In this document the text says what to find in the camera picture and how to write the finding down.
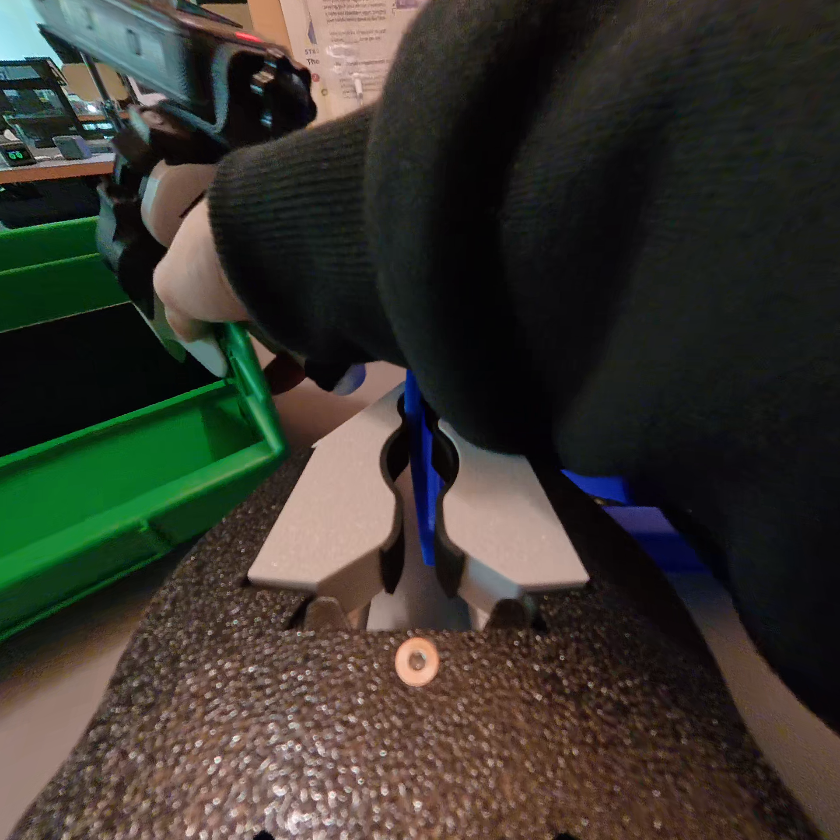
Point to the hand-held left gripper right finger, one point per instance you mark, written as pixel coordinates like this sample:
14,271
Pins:
512,525

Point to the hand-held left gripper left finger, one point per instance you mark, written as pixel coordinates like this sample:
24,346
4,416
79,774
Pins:
328,525

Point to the blue plastic bin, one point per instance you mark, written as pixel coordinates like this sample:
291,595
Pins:
423,512

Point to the green plastic bin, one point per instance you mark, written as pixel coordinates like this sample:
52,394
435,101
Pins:
131,472

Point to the person's right forearm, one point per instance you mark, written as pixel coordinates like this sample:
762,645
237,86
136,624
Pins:
590,262

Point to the person's right hand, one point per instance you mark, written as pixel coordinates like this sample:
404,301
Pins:
197,282

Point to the black digital timer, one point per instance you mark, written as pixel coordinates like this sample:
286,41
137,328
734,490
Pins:
16,155

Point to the large white printed sheet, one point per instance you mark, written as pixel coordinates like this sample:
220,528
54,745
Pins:
354,39

